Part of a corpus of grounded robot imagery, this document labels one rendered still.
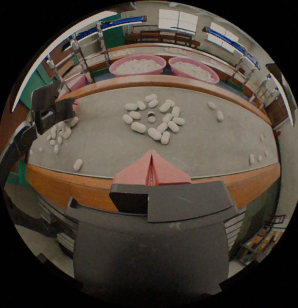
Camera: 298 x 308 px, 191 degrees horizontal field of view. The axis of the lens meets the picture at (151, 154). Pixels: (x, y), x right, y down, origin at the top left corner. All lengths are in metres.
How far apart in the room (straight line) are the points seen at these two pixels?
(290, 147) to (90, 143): 4.66
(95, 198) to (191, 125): 0.31
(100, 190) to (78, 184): 0.07
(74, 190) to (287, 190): 4.74
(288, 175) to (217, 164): 4.32
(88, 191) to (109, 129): 0.17
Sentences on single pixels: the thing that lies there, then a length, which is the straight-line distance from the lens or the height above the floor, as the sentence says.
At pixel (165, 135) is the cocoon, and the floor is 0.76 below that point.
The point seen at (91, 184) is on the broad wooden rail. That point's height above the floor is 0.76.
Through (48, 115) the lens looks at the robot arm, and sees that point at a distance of 0.29.
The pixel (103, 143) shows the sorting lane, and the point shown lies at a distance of 0.28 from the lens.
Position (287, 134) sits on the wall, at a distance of 4.58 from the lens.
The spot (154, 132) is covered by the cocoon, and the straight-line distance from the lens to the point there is 0.24.
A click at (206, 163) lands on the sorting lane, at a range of 0.28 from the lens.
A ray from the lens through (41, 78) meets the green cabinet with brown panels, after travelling 1.00.
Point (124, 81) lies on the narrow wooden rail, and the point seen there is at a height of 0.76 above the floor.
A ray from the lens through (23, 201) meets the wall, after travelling 1.80.
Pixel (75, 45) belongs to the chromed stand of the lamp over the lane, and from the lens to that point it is 0.44.
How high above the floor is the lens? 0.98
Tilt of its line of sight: 77 degrees down
